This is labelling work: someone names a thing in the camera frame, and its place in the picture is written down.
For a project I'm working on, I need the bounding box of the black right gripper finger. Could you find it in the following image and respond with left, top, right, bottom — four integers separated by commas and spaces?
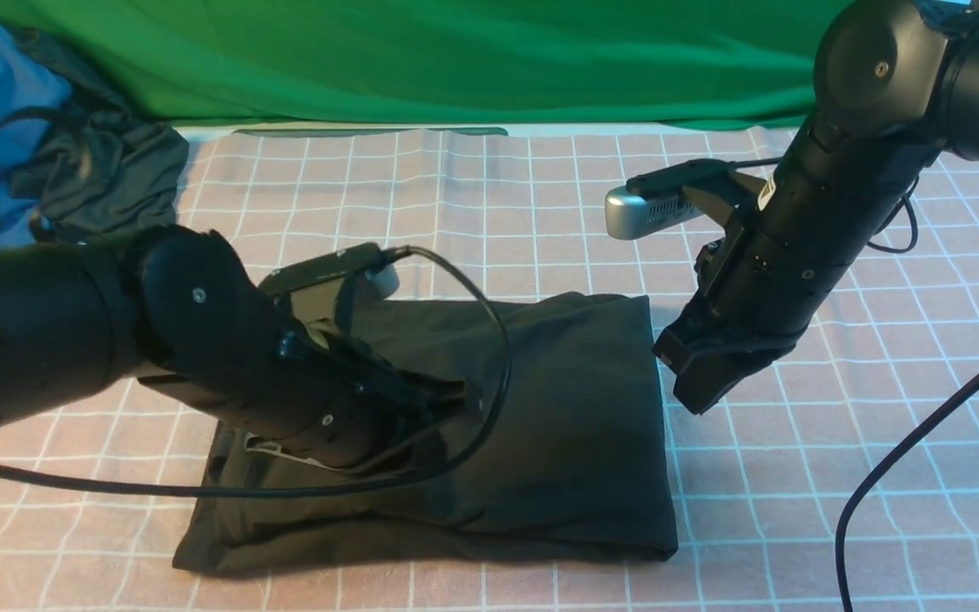
653, 319, 729, 375
672, 344, 784, 415

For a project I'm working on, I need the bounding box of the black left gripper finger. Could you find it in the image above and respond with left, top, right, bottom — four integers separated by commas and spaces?
245, 433, 329, 468
405, 373, 484, 417

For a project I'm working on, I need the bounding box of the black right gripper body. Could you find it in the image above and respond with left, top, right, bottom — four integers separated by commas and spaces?
685, 204, 852, 358

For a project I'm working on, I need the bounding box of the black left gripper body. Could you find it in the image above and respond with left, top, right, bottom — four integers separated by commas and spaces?
193, 332, 434, 470

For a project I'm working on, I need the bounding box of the dark gray long-sleeve top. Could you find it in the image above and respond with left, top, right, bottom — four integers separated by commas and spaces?
172, 293, 677, 577

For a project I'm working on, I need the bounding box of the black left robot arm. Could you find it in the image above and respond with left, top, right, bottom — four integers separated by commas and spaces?
0, 226, 483, 473

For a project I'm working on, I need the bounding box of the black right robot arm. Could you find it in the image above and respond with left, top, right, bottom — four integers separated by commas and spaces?
654, 1, 979, 415

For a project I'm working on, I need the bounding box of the pink checkered tablecloth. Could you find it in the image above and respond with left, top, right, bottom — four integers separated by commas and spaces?
0, 127, 979, 611

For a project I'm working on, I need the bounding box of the dark gray crumpled garment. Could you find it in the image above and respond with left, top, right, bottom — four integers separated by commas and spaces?
8, 28, 190, 241

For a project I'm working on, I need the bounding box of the green backdrop cloth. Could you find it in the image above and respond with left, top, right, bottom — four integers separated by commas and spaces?
0, 1, 846, 129

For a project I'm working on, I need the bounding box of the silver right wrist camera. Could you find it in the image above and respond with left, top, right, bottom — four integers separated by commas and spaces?
603, 158, 778, 241

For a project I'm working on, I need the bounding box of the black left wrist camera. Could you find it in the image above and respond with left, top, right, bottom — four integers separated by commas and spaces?
257, 241, 399, 331

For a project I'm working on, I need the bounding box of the black right camera cable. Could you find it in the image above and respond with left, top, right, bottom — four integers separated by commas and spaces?
834, 327, 979, 612

